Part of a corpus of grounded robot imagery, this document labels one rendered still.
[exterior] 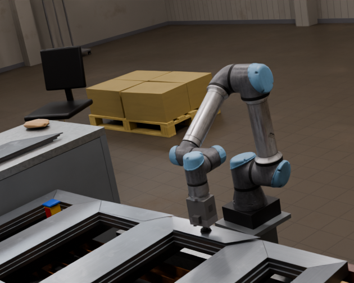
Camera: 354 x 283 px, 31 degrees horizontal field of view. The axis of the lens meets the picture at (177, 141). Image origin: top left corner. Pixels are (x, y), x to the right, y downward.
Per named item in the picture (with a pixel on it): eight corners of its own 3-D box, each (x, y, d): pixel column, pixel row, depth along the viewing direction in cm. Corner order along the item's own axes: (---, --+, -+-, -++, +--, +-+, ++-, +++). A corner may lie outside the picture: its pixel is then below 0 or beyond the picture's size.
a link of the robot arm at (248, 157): (243, 176, 288) (237, 148, 284) (268, 179, 279) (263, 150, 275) (227, 187, 280) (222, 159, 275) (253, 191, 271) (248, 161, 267)
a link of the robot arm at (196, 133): (213, 58, 264) (162, 154, 244) (235, 58, 257) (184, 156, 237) (225, 76, 272) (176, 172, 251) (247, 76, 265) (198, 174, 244)
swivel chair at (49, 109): (84, 145, 675) (60, 44, 642) (121, 154, 622) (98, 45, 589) (26, 167, 635) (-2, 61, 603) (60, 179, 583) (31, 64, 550)
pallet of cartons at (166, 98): (86, 126, 745) (78, 88, 731) (150, 103, 799) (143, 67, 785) (159, 141, 641) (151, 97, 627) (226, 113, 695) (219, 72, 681)
